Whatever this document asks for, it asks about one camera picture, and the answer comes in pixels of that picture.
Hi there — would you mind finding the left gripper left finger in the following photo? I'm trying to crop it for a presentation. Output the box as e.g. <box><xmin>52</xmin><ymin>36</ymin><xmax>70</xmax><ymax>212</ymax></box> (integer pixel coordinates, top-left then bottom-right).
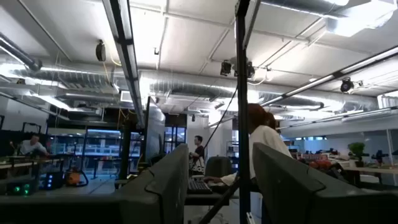
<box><xmin>0</xmin><ymin>143</ymin><xmax>190</xmax><ymax>224</ymax></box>

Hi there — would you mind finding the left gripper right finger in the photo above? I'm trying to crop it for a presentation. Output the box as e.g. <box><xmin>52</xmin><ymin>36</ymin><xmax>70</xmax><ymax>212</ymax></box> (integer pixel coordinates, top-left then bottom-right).
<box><xmin>252</xmin><ymin>142</ymin><xmax>398</xmax><ymax>224</ymax></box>

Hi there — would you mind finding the black keyboard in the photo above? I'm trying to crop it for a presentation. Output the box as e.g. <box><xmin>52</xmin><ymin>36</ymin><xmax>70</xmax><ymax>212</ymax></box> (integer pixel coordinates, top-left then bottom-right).
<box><xmin>187</xmin><ymin>177</ymin><xmax>214</xmax><ymax>195</ymax></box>

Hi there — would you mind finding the dark desk top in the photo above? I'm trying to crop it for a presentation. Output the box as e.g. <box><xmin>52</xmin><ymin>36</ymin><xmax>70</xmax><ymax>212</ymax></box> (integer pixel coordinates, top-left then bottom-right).
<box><xmin>185</xmin><ymin>192</ymin><xmax>240</xmax><ymax>206</ymax></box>

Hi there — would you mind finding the black room pillar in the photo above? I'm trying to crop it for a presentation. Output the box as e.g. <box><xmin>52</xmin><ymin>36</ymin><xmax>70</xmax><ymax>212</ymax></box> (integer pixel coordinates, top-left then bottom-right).
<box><xmin>119</xmin><ymin>121</ymin><xmax>133</xmax><ymax>181</ymax></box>

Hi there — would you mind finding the standing person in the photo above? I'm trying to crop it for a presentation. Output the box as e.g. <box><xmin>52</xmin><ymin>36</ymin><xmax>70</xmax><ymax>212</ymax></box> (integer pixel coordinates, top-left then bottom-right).
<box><xmin>189</xmin><ymin>135</ymin><xmax>206</xmax><ymax>175</ymax></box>

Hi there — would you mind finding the large grey screen panel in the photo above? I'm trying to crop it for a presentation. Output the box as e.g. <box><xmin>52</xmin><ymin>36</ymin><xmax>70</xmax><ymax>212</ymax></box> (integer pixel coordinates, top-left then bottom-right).
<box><xmin>142</xmin><ymin>96</ymin><xmax>166</xmax><ymax>162</ymax></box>

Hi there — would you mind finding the seated person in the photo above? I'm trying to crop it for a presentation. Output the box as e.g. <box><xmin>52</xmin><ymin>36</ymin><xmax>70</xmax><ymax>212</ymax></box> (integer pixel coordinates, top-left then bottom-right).
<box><xmin>203</xmin><ymin>103</ymin><xmax>293</xmax><ymax>187</ymax></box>

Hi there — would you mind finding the grey office chair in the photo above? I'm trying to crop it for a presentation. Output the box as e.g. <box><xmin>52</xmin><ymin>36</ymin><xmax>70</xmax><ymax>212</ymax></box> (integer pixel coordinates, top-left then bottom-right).
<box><xmin>204</xmin><ymin>156</ymin><xmax>233</xmax><ymax>178</ymax></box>

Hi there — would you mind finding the green potted plant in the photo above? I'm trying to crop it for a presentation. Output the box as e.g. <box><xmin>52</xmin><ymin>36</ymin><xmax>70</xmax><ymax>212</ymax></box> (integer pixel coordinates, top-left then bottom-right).
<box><xmin>347</xmin><ymin>142</ymin><xmax>367</xmax><ymax>168</ymax></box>

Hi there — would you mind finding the orange device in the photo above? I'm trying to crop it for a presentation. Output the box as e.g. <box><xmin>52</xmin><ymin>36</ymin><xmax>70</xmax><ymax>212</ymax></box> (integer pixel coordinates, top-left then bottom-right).
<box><xmin>65</xmin><ymin>169</ymin><xmax>81</xmax><ymax>187</ymax></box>

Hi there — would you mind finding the black box with blue lights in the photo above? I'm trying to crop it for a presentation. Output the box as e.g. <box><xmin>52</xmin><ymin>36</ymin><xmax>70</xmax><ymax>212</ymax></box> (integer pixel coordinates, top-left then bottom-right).
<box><xmin>39</xmin><ymin>170</ymin><xmax>65</xmax><ymax>190</ymax></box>

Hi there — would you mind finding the long ceiling light bar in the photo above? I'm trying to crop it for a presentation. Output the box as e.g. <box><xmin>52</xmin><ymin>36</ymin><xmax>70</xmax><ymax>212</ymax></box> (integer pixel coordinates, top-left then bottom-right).
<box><xmin>203</xmin><ymin>46</ymin><xmax>398</xmax><ymax>129</ymax></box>

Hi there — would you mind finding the person leaning over desk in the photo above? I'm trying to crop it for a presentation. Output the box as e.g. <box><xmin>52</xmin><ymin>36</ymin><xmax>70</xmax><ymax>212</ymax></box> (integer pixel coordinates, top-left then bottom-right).
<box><xmin>18</xmin><ymin>134</ymin><xmax>50</xmax><ymax>156</ymax></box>

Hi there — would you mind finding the black box with green lights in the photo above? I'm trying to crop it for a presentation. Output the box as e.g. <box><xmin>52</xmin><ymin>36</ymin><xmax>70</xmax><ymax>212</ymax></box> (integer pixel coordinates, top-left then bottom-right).
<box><xmin>6</xmin><ymin>179</ymin><xmax>37</xmax><ymax>197</ymax></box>

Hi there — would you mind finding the black round ceiling device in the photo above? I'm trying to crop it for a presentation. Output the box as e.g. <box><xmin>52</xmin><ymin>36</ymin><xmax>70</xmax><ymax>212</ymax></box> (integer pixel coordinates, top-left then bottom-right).
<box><xmin>95</xmin><ymin>39</ymin><xmax>107</xmax><ymax>62</ymax></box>

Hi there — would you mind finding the black overhead beam with light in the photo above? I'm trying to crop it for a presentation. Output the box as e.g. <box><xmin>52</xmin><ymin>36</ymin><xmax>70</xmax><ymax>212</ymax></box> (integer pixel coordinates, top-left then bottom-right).
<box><xmin>102</xmin><ymin>0</ymin><xmax>146</xmax><ymax>128</ymax></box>

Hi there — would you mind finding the black diagonal frame brace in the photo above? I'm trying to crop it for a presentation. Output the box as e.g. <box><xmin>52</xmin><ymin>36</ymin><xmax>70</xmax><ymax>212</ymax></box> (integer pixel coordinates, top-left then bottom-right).
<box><xmin>198</xmin><ymin>179</ymin><xmax>241</xmax><ymax>224</ymax></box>

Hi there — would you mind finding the thin black hanging cable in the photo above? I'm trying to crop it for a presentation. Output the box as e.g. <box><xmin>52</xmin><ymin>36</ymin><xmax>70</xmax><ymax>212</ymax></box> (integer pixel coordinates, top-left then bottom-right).
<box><xmin>189</xmin><ymin>83</ymin><xmax>239</xmax><ymax>175</ymax></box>

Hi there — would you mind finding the black frame post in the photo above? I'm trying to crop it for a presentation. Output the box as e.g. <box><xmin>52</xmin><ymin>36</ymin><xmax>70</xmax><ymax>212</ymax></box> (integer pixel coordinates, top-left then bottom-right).
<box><xmin>234</xmin><ymin>0</ymin><xmax>252</xmax><ymax>224</ymax></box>

